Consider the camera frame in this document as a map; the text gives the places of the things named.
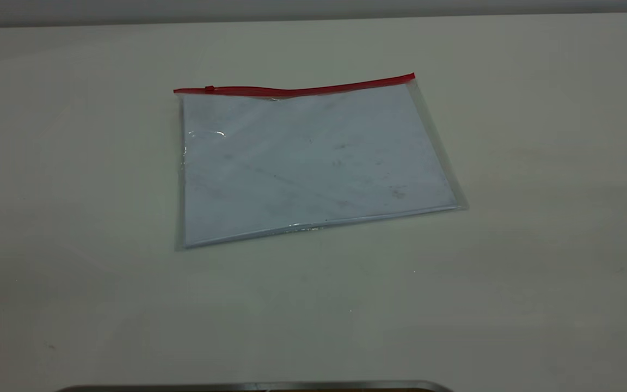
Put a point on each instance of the clear plastic zipper bag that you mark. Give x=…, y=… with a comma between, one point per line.
x=428, y=125

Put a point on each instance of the white paper sheets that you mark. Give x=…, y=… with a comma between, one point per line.
x=313, y=163

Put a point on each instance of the grey metal strip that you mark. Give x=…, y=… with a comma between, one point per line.
x=237, y=387

